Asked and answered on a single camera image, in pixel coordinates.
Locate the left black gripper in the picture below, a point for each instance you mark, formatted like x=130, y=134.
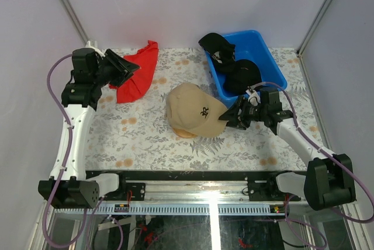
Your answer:
x=124, y=69

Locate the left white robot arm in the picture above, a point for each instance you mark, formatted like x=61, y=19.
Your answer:
x=68, y=186

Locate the red cloth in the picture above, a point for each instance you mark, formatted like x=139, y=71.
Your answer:
x=137, y=86

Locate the left aluminium frame post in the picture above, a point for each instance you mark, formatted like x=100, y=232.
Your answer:
x=68, y=8

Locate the beige baseball cap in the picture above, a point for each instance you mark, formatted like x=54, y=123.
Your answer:
x=192, y=110

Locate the black cap pink logo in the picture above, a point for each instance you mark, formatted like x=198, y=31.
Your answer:
x=244, y=74

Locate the aluminium frame post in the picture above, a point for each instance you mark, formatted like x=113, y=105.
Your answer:
x=68, y=8
x=313, y=27

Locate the black cap on bin rim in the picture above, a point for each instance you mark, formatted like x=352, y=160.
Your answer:
x=221, y=52

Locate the blue plastic bin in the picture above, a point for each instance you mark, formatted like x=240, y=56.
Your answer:
x=251, y=46

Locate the wooden hat stand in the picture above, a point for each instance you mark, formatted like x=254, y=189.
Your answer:
x=183, y=133

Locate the floral table mat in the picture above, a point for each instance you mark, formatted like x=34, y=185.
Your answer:
x=137, y=135

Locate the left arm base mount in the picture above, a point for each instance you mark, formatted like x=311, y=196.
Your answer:
x=128, y=190

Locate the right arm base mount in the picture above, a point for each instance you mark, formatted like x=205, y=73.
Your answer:
x=262, y=186

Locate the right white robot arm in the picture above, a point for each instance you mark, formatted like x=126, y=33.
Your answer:
x=327, y=182

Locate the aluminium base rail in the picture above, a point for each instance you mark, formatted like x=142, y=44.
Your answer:
x=180, y=191

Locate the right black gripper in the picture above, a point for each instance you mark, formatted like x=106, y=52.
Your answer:
x=231, y=114

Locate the right aluminium frame post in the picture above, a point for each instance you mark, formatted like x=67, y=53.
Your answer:
x=313, y=27

